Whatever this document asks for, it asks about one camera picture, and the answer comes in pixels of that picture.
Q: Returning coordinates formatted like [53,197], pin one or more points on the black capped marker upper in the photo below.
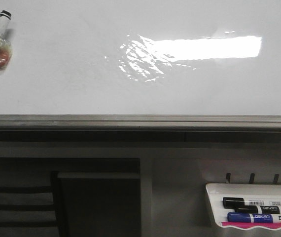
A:
[231,202]

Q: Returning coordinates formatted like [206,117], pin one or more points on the white plastic marker tray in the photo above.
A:
[247,194]

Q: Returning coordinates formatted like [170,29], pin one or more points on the metal hook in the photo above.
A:
[227,178]
[251,178]
[276,178]

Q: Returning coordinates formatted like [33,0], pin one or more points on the metal hook right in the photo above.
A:
[276,178]

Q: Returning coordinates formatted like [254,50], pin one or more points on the metal hook left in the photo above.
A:
[227,178]

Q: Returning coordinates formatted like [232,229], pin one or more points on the blue capped marker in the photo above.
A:
[253,218]

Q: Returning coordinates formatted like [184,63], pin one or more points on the dark cabinet panel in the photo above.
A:
[102,204]

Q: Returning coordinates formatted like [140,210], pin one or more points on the black capped marker middle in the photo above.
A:
[255,209]

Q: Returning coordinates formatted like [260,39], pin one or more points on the white whiteboard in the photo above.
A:
[183,64]

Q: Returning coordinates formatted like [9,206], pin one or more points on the black capped marker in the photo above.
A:
[231,202]
[255,209]

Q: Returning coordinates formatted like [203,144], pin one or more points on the metal hook middle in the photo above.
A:
[251,178]

